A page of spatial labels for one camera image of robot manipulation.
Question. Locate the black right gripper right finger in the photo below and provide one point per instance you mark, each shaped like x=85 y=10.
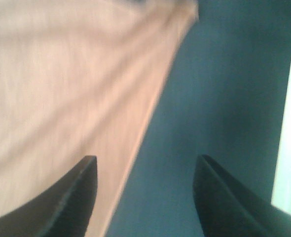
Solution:
x=226 y=208

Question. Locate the black table cloth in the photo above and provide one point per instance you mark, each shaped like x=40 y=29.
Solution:
x=224 y=97

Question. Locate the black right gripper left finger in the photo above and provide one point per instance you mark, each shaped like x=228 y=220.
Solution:
x=63 y=210

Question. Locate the brown towel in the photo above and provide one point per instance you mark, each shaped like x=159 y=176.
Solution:
x=81 y=78

